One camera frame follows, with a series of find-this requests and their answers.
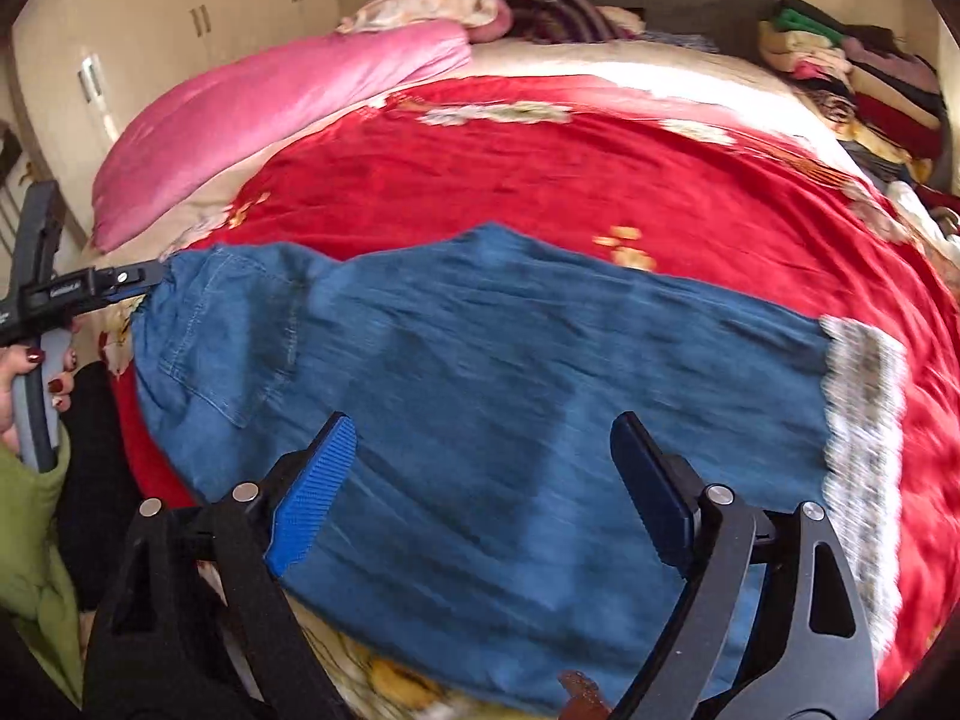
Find blue denim pants lace hem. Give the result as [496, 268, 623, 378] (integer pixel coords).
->
[132, 224, 905, 710]

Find left hand red nails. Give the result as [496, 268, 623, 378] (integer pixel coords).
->
[0, 344, 78, 457]

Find pink quilt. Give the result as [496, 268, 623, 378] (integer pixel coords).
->
[93, 20, 470, 252]

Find cream wardrobe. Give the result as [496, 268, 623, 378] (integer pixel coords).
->
[11, 0, 338, 236]

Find red floral bedspread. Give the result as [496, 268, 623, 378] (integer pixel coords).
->
[86, 41, 958, 697]

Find floral cream pillow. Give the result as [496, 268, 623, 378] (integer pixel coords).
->
[337, 0, 512, 44]

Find stack of folded clothes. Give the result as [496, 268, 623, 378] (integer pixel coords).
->
[758, 0, 953, 206]

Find striped dark pillow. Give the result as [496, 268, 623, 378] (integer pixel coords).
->
[506, 0, 646, 44]

